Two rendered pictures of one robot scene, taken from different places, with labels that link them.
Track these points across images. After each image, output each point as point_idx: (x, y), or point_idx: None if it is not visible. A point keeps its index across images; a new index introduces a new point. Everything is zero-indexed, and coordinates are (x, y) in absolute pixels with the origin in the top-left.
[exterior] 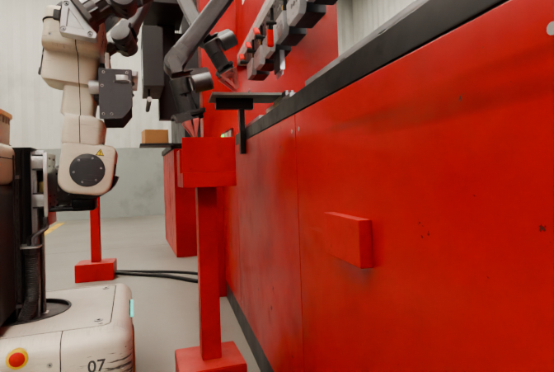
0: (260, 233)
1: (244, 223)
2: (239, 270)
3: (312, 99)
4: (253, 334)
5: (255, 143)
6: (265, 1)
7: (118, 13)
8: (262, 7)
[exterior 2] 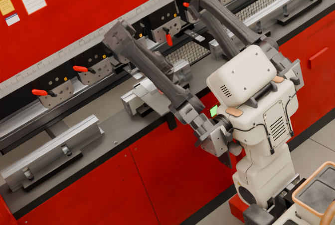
0: None
1: (172, 172)
2: (154, 219)
3: (292, 36)
4: (202, 207)
5: (206, 100)
6: (118, 18)
7: None
8: (108, 25)
